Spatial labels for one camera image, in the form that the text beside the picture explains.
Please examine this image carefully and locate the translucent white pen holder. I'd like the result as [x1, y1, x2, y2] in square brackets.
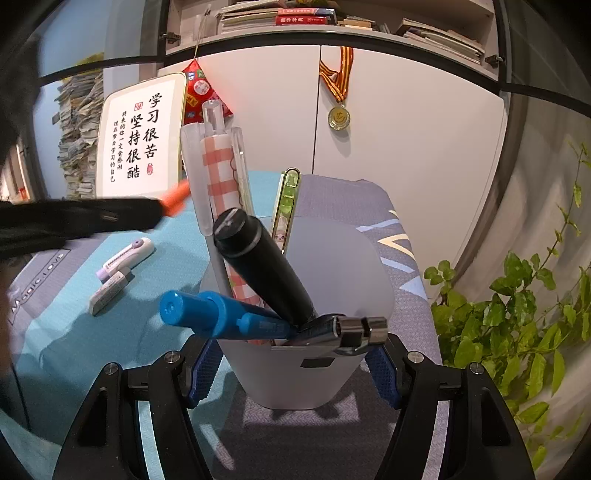
[198, 215, 397, 411]

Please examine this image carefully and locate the red hanging ornament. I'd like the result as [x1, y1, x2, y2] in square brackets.
[182, 59, 234, 128]

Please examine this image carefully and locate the black pen with silver clip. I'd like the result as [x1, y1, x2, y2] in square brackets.
[288, 314, 389, 358]

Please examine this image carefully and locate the white eraser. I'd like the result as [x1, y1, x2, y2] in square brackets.
[89, 270, 131, 317]

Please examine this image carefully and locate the purple correction tape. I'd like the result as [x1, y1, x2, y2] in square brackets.
[96, 237, 156, 283]

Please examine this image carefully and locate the white calligraphy board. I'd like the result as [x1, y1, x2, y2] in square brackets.
[96, 73, 188, 200]

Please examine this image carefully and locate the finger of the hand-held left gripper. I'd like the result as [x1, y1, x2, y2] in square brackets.
[0, 196, 164, 260]

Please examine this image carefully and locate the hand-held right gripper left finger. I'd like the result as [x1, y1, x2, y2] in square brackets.
[58, 339, 223, 480]

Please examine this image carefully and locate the green cartoon ruler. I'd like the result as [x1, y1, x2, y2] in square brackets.
[270, 168, 302, 256]

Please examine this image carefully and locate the orange highlighter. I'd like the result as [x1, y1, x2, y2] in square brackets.
[159, 179, 191, 217]

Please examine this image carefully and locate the stack of papers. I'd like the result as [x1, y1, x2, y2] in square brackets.
[56, 69, 105, 200]

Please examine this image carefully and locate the row of shelf books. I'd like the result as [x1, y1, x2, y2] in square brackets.
[216, 0, 486, 63]

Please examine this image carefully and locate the blue pen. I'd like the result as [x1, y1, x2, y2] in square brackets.
[159, 290, 297, 343]

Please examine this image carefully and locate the green leafy plant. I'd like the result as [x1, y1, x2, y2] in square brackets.
[424, 138, 591, 472]

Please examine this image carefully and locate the gold medal with striped ribbon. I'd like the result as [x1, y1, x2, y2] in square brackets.
[318, 46, 354, 133]

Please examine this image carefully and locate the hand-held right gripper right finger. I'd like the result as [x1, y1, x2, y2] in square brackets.
[365, 344, 536, 480]

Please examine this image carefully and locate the pink checked pen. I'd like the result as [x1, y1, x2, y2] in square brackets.
[202, 100, 274, 306]

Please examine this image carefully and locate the frosted clear pen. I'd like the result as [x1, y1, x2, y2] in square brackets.
[180, 124, 232, 297]

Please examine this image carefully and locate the white cabinet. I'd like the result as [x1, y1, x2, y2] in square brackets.
[102, 41, 509, 282]

